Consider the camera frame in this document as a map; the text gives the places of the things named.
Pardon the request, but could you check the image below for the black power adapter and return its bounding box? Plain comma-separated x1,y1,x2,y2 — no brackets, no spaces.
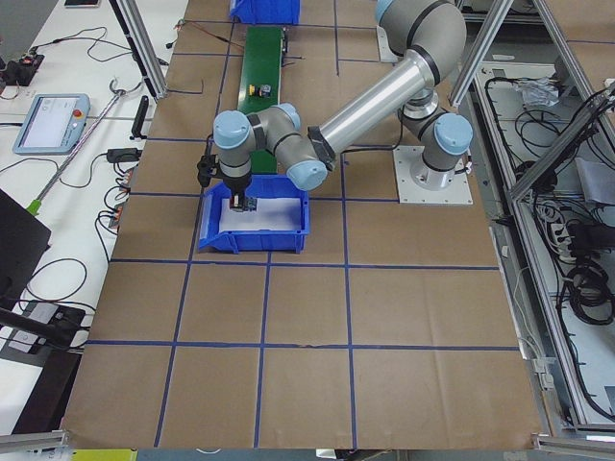
106,148,142,163

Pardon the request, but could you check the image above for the metal reacher tool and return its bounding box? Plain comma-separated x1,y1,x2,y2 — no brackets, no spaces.
26,79,144,216

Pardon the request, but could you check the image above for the yellow push button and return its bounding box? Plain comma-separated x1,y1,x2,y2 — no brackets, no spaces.
248,85,272,98

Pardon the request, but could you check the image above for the teach pendant tablet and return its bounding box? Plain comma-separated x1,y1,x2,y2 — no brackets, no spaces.
12,93,90,155

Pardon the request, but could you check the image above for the aluminium frame post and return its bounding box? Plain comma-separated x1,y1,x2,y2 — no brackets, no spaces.
110,0,167,100

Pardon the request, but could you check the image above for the green conveyor belt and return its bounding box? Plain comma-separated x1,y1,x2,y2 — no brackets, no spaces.
228,26,284,175

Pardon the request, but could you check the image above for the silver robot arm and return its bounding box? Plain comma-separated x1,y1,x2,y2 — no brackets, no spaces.
213,1,466,211

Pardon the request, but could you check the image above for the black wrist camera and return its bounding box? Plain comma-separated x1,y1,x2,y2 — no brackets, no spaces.
197,154,219,188

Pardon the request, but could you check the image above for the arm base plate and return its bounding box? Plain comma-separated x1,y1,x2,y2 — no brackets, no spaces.
393,145,473,206
376,26,399,63

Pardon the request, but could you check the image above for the blue plastic bin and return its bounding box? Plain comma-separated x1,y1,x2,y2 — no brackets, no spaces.
198,175,310,254
229,0,301,24

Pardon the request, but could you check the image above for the black laptop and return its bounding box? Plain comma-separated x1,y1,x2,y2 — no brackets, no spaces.
0,190,51,310

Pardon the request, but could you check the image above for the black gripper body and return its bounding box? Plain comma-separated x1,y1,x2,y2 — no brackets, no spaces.
228,175,250,194

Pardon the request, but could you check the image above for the blue right plastic bin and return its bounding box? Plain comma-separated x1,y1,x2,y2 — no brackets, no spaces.
229,0,301,24

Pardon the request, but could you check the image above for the blue left plastic bin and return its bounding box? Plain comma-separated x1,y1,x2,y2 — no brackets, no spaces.
198,175,310,254

